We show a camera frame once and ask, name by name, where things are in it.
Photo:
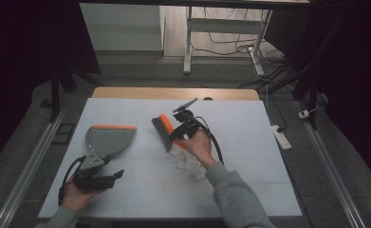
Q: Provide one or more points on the clear plastic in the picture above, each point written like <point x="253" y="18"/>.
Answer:
<point x="186" y="163"/>

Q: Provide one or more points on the person's right hand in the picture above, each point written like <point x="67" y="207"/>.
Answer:
<point x="200" y="147"/>

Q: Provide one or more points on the white metal desk frame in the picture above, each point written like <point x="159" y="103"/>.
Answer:
<point x="224" y="26"/>

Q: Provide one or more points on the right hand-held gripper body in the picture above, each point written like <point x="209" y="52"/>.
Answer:
<point x="188" y="122"/>

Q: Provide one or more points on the aluminium floor rail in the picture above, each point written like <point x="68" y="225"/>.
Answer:
<point x="25" y="177"/>
<point x="335" y="177"/>

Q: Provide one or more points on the grey dustpan with orange edge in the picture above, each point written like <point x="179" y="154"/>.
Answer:
<point x="113" y="141"/>

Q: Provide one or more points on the wooden table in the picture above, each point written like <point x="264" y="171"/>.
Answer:
<point x="142" y="93"/>

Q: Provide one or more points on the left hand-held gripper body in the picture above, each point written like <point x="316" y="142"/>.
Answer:
<point x="90" y="179"/>

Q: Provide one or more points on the person's left hand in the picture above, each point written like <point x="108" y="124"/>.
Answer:
<point x="75" y="198"/>

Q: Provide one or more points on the white power strip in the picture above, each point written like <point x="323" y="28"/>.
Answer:
<point x="281" y="136"/>

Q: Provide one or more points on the small white plug adaptor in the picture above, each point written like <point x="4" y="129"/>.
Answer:
<point x="304" y="114"/>

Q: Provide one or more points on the light grey partition panel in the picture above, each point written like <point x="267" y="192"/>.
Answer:
<point x="120" y="28"/>

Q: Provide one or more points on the dark curtain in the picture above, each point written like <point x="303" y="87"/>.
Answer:
<point x="360" y="79"/>
<point x="22" y="63"/>

